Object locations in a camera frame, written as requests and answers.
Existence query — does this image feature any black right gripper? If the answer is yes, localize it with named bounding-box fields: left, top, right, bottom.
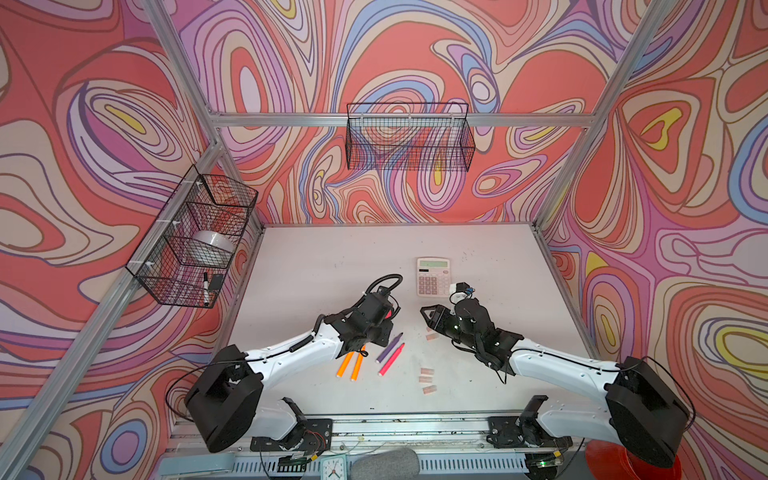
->
left=418, top=303, right=480, bottom=352

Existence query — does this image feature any pink pen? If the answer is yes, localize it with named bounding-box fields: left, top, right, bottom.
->
left=378, top=343, right=405, bottom=377

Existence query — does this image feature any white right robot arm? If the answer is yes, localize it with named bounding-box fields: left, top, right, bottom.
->
left=420, top=297, right=693, bottom=469

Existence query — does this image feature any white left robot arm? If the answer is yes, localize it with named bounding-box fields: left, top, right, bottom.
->
left=184, top=287, right=400, bottom=453

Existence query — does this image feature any purple pen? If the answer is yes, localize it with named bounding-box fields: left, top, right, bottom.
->
left=376, top=333, right=403, bottom=363

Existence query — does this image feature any orange pen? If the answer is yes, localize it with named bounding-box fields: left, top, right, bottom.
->
left=336, top=352, right=355, bottom=378
left=350, top=353, right=365, bottom=382

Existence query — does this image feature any pink desk calculator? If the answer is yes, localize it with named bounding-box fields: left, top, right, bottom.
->
left=416, top=257, right=452, bottom=298

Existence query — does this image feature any small white clock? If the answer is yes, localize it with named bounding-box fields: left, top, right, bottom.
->
left=320, top=455, right=348, bottom=480

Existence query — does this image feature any silver tape roll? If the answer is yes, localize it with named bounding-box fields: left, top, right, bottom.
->
left=192, top=230, right=235, bottom=253

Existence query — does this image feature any black marker in basket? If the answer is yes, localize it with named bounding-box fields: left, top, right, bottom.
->
left=202, top=271, right=210, bottom=308

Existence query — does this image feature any red bucket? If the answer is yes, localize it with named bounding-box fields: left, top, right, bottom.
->
left=585, top=440, right=682, bottom=480

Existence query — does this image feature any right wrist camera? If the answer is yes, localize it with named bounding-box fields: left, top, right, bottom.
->
left=449, top=282, right=475, bottom=304

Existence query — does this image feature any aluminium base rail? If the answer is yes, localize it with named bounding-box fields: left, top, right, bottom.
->
left=158, top=411, right=573, bottom=479

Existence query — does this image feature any black wire basket back wall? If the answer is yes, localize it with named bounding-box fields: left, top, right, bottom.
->
left=345, top=101, right=476, bottom=172

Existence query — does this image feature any black wire basket wall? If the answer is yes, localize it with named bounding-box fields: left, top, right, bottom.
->
left=125, top=166, right=258, bottom=309
left=345, top=101, right=476, bottom=172

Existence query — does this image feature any black wire basket left wall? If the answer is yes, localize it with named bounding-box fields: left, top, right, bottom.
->
left=125, top=166, right=258, bottom=309

